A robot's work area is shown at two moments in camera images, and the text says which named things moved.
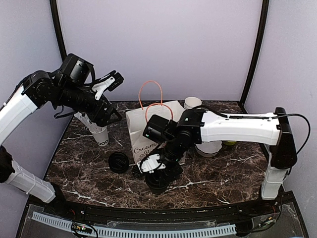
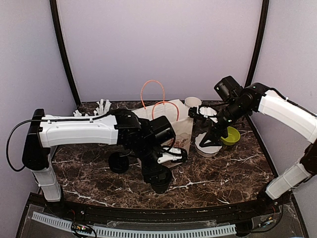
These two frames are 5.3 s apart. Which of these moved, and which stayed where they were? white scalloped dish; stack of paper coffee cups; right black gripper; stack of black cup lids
Moved: right black gripper
Stayed: stack of paper coffee cups; white scalloped dish; stack of black cup lids
